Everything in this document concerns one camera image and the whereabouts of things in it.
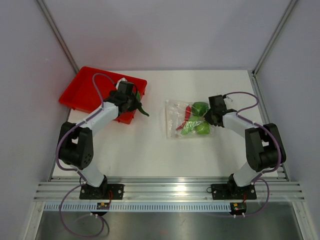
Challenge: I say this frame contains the dark green fake cucumber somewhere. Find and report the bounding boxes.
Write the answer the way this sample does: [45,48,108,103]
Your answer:
[134,91,150,117]

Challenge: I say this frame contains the clear zip top bag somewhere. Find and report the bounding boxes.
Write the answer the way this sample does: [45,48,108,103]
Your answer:
[165,100,214,139]

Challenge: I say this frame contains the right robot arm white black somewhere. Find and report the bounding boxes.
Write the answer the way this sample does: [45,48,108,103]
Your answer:
[204,95,287,200]

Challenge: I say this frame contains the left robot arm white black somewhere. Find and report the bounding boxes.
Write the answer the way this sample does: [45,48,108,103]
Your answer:
[55,79,143,200]

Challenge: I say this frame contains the dark green fake pepper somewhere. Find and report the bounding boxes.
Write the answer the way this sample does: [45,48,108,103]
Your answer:
[191,101,210,117]

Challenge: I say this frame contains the light green fake guava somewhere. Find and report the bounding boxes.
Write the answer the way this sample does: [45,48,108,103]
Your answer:
[195,122,211,135]

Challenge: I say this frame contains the light green fake lime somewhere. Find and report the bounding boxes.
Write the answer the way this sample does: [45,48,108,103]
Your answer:
[181,116,204,135]

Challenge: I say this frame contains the red plastic tray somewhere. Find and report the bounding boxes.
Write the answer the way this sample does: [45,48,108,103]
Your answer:
[59,66,147,125]

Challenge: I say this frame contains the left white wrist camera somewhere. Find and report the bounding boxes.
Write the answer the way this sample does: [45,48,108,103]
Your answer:
[116,77,128,88]

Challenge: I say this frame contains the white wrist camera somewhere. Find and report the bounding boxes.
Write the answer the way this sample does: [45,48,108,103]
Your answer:
[116,77,128,88]
[223,94,234,103]

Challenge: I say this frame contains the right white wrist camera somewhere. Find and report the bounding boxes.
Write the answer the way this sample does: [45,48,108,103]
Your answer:
[223,94,234,103]

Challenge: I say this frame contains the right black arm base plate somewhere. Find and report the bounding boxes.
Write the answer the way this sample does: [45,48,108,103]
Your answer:
[209,183,257,200]

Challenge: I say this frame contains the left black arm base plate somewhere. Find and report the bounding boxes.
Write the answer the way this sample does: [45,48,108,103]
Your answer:
[79,183,125,200]

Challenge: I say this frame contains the aluminium mounting rail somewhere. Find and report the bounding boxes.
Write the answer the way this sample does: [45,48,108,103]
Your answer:
[33,176,305,202]

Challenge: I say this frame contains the white slotted cable duct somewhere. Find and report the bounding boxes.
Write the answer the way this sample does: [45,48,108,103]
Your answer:
[44,201,231,213]

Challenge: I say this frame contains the left aluminium corner post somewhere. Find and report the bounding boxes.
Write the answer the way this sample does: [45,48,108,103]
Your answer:
[35,0,80,74]

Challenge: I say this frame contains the aluminium corner post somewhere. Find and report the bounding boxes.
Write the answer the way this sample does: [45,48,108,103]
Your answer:
[35,0,80,74]
[252,0,299,77]

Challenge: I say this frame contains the right aluminium corner post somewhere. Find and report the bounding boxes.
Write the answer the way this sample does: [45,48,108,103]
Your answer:
[252,0,299,77]

